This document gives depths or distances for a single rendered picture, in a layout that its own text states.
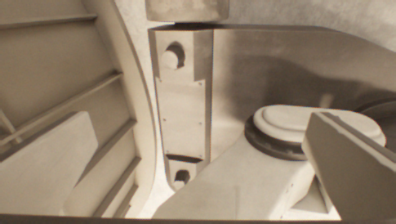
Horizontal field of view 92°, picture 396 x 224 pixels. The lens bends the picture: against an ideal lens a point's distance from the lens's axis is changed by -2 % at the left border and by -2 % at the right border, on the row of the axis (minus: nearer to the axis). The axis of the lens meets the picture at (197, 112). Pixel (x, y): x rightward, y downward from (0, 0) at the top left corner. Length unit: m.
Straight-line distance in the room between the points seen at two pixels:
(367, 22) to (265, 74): 0.32
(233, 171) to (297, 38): 0.29
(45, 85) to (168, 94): 0.29
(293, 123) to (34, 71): 0.55
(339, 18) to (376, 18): 0.09
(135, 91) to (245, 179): 0.54
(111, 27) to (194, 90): 0.37
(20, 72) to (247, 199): 0.50
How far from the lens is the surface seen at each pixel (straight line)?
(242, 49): 0.45
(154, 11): 0.47
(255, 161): 0.33
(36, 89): 0.56
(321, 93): 0.51
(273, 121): 0.36
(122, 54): 0.72
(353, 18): 0.67
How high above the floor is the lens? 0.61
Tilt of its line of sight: 59 degrees down
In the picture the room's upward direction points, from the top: 155 degrees counter-clockwise
